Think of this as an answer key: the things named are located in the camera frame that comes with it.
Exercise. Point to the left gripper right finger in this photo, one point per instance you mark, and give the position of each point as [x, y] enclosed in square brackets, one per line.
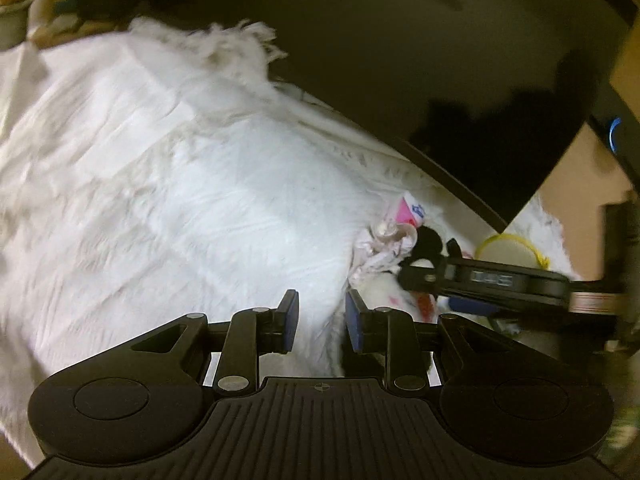
[391, 334]

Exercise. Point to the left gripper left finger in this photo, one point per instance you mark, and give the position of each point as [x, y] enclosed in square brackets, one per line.
[250, 334]

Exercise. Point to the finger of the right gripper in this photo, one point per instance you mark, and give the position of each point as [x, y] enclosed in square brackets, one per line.
[432, 267]

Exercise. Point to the black white fuzzy sock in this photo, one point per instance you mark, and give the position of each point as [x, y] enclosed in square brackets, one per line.
[383, 290]

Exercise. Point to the pink tissue packet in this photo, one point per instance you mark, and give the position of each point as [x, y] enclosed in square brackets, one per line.
[405, 209]

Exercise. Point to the white fringed cloth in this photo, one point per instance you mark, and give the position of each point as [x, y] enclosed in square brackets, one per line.
[145, 176]

